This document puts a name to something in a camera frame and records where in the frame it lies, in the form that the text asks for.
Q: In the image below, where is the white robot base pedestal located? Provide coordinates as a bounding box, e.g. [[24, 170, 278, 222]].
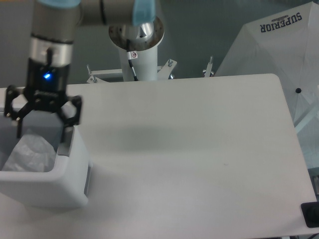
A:
[[109, 17, 164, 82]]

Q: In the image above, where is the white trash can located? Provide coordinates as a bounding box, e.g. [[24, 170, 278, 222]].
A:
[[0, 111, 93, 208]]

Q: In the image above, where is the clear plastic bag with label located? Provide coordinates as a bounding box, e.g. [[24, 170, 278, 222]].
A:
[[2, 129, 56, 173]]

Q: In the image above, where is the black device at table edge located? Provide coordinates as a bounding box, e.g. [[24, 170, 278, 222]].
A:
[[301, 202, 319, 228]]

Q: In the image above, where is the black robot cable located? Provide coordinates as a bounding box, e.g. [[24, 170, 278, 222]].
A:
[[126, 39, 139, 82]]

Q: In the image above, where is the white Superior umbrella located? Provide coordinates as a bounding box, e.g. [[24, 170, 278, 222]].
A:
[[216, 2, 319, 169]]

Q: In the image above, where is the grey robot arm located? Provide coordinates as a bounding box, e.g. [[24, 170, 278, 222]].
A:
[[4, 0, 156, 138]]

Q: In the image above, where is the metal right table clamp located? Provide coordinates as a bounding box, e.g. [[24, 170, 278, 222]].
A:
[[202, 56, 214, 77]]

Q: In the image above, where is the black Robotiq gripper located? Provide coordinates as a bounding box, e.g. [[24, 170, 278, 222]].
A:
[[4, 58, 82, 143]]

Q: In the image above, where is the white left table clamp bracket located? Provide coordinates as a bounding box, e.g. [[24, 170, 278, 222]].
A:
[[86, 65, 124, 84]]

